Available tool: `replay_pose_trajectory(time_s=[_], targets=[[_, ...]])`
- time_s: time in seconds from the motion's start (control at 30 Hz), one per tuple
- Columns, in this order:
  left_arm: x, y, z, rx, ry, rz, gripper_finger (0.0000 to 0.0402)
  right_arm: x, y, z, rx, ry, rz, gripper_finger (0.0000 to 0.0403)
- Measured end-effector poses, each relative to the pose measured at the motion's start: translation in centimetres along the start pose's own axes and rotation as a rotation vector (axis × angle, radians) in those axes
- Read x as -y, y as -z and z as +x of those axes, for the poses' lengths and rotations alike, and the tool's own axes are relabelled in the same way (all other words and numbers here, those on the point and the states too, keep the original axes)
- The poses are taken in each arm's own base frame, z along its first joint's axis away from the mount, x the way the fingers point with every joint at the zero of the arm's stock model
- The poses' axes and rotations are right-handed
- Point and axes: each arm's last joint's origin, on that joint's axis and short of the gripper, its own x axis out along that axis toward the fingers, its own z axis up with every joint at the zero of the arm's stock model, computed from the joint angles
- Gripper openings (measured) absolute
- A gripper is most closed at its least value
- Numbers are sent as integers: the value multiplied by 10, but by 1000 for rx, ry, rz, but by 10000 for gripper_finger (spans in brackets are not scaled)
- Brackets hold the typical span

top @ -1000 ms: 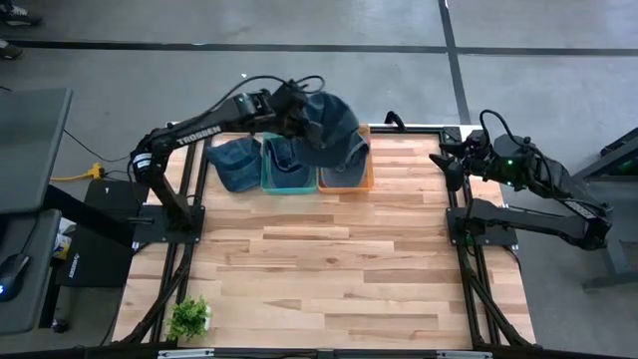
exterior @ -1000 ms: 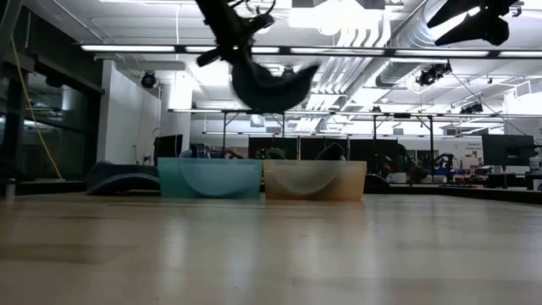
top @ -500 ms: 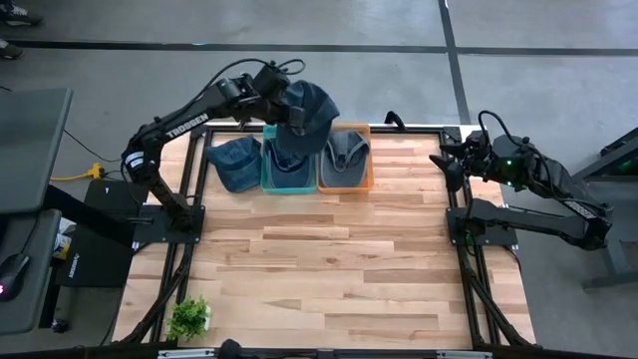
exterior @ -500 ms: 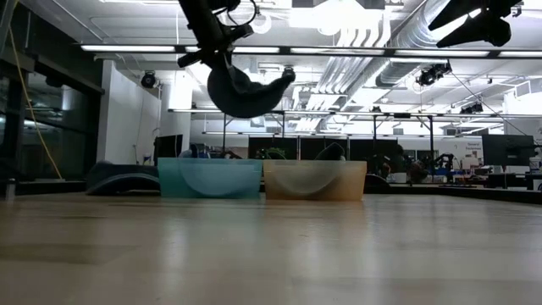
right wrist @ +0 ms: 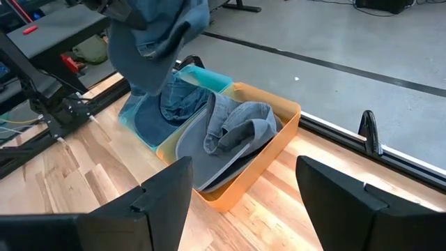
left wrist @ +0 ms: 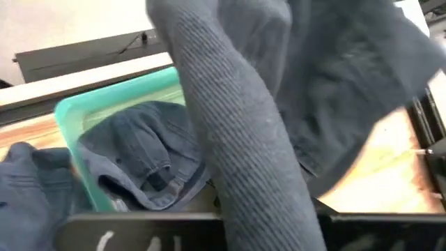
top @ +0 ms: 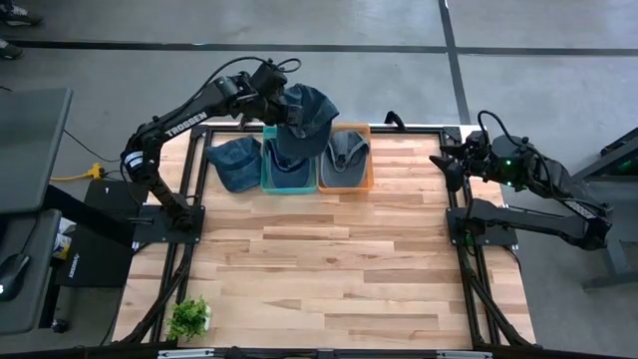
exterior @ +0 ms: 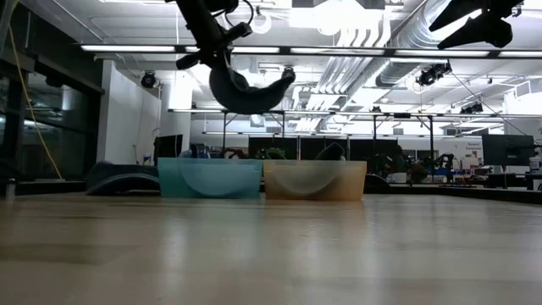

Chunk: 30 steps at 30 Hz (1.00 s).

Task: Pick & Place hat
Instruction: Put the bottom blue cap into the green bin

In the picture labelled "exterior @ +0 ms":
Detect orange translucent plastic bin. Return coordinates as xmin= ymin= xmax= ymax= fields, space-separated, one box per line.
xmin=263 ymin=159 xmax=368 ymax=202

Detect black computer monitor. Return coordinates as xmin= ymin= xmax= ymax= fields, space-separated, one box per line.
xmin=481 ymin=134 xmax=535 ymax=167
xmin=152 ymin=134 xmax=184 ymax=164

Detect black ceiling light rail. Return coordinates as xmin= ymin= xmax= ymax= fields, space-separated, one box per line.
xmin=80 ymin=43 xmax=542 ymax=59

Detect dark shoe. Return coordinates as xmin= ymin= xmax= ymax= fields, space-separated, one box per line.
xmin=86 ymin=160 xmax=160 ymax=197
xmin=208 ymin=53 xmax=297 ymax=116

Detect yellow hanging cable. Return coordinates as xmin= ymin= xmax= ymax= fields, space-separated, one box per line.
xmin=7 ymin=25 xmax=64 ymax=181

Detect white ceiling pipes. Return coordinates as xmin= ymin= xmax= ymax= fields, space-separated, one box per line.
xmin=315 ymin=25 xmax=393 ymax=94

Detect teal translucent plastic bin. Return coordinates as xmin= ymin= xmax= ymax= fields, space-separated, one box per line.
xmin=157 ymin=157 xmax=263 ymax=200

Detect white ring lamp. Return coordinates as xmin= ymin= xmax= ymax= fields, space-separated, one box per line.
xmin=248 ymin=8 xmax=274 ymax=36

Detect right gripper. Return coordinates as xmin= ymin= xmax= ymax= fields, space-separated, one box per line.
xmin=428 ymin=0 xmax=526 ymax=50

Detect silver spiral air duct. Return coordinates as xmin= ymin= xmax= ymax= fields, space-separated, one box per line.
xmin=374 ymin=0 xmax=452 ymax=89

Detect black workstation frame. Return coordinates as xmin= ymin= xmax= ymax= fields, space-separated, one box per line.
xmin=168 ymin=108 xmax=293 ymax=154
xmin=370 ymin=112 xmax=437 ymax=161

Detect black round ceiling camera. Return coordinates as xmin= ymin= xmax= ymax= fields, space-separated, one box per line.
xmin=141 ymin=70 xmax=158 ymax=90
xmin=280 ymin=65 xmax=297 ymax=85

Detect dark partition panels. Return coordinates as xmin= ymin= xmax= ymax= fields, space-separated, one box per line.
xmin=247 ymin=136 xmax=399 ymax=161

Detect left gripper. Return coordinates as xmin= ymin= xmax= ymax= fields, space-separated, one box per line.
xmin=175 ymin=0 xmax=254 ymax=71

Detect person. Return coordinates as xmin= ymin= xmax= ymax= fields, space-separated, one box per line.
xmin=220 ymin=147 xmax=255 ymax=161

